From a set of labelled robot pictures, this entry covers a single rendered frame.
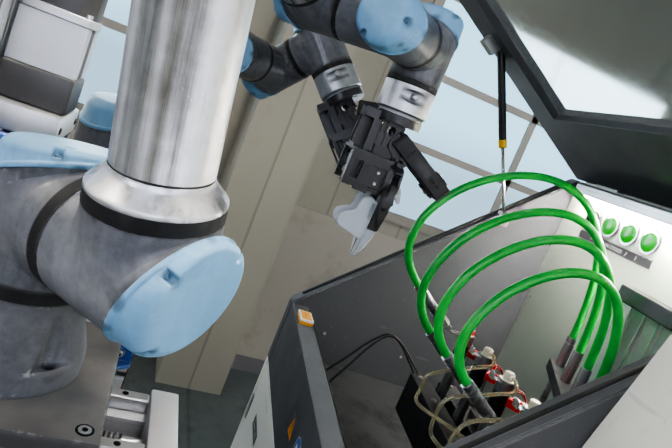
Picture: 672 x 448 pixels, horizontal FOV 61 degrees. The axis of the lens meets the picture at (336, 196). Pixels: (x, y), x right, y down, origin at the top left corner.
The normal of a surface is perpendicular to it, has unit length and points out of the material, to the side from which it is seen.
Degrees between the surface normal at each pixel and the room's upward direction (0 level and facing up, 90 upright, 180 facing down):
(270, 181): 90
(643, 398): 76
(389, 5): 90
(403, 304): 90
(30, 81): 90
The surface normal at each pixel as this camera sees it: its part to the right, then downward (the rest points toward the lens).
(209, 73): 0.61, 0.41
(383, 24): -0.46, -0.05
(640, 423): -0.80, -0.54
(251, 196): 0.25, 0.24
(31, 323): 0.66, 0.05
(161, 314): 0.77, 0.51
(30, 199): -0.29, -0.40
